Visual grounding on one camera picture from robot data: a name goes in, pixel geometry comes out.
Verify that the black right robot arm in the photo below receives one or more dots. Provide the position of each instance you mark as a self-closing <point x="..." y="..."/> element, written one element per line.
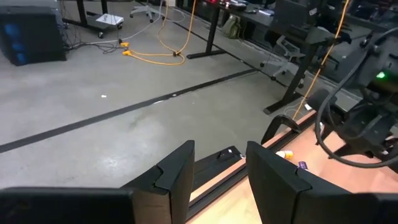
<point x="382" y="56"/>

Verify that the black computer tower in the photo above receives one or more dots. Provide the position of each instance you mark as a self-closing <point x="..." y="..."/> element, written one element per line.
<point x="31" y="37"/>

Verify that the green backpack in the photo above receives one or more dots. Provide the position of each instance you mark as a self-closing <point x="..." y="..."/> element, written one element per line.
<point x="231" y="27"/>

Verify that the black rolling stand base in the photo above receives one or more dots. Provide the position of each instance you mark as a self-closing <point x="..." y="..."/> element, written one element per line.
<point x="84" y="18"/>

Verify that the black metal table frame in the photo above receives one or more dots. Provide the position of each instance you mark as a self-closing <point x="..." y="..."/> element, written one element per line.
<point x="217" y="193"/>

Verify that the grey office chair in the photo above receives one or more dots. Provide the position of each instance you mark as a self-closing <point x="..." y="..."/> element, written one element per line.
<point x="286" y="49"/>

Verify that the black table base foot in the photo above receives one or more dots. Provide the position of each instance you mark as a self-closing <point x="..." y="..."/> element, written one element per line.
<point x="214" y="161"/>

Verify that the black frame bracket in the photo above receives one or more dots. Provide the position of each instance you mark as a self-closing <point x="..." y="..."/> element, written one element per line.
<point x="280" y="119"/>

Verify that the black desk leg frame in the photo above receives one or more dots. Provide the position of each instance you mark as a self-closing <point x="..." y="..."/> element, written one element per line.
<point x="298" y="77"/>

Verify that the black desk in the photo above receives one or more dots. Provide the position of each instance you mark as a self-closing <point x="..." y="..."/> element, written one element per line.
<point x="212" y="31"/>

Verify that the small purple cylinder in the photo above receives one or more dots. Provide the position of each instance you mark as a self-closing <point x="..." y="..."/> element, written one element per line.
<point x="302" y="165"/>

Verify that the black floor strip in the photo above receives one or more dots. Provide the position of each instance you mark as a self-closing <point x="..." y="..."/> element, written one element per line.
<point x="93" y="119"/>

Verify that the small yellow white cylinder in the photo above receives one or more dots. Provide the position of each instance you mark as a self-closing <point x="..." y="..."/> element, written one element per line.
<point x="285" y="154"/>

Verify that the white office chair base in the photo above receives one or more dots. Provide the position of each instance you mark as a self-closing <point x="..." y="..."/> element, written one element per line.
<point x="146" y="11"/>

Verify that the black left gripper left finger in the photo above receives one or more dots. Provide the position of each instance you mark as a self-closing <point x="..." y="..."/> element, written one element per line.
<point x="77" y="205"/>

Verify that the white flat box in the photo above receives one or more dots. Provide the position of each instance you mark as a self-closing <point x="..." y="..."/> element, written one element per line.
<point x="109" y="20"/>

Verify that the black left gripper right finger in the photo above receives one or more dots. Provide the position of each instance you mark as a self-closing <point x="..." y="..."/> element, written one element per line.
<point x="280" y="193"/>

